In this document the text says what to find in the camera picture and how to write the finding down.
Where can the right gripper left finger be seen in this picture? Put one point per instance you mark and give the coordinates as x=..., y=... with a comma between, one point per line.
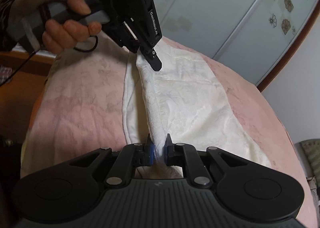
x=149, y=151

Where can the pink bed blanket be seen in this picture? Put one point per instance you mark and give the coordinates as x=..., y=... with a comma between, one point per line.
x=80, y=110

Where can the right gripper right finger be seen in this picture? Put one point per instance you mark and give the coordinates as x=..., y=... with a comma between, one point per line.
x=169, y=151

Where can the person's left hand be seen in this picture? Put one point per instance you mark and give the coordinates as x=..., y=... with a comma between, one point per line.
x=57, y=37

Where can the wooden side furniture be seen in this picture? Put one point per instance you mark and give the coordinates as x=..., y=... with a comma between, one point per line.
x=19, y=96

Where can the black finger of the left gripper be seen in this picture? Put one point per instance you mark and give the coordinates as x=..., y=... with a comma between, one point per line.
x=153, y=60

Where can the white textured pants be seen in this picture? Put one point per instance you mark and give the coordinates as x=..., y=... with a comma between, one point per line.
x=184, y=100

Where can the white floral wardrobe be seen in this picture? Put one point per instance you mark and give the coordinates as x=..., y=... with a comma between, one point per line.
x=249, y=36

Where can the olive striped headboard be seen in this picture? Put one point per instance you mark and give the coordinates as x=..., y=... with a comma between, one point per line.
x=311, y=149

